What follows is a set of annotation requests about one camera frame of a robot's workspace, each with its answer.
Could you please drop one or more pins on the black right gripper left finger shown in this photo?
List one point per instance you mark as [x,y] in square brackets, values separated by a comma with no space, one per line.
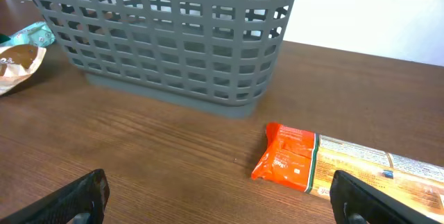
[82,201]

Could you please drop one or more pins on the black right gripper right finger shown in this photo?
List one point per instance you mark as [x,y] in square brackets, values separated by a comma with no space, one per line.
[354,201]

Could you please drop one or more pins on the orange biscuit packet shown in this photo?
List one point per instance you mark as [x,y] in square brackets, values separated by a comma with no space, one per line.
[306,161]

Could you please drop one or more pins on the beige brown snack pouch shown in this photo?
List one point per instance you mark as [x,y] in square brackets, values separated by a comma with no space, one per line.
[18,63]

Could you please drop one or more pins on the teal tissue pack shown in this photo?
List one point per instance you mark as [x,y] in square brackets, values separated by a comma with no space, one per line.
[37,34]

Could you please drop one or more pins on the grey plastic lattice basket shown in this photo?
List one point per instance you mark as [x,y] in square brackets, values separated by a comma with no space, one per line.
[216,56]

